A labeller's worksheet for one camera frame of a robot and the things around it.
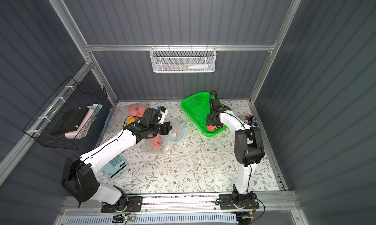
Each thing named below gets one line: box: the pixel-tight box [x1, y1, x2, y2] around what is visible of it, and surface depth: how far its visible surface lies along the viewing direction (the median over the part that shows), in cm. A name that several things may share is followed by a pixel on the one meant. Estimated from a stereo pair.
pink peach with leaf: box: [128, 107, 140, 118], surface depth 109 cm
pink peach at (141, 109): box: [138, 105, 147, 115], surface depth 111 cm
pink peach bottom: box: [206, 124, 215, 132], surface depth 97 cm
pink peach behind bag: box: [128, 104, 139, 112], surface depth 113 cm
